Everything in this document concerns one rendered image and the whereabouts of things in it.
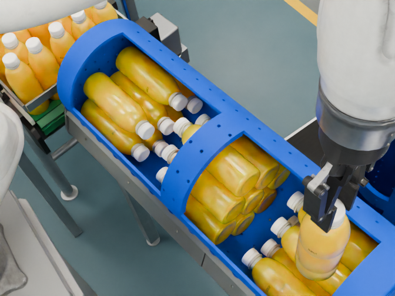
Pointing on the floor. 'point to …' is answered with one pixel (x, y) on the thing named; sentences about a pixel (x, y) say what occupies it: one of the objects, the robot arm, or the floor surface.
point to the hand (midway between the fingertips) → (334, 203)
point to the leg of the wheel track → (142, 219)
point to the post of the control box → (31, 172)
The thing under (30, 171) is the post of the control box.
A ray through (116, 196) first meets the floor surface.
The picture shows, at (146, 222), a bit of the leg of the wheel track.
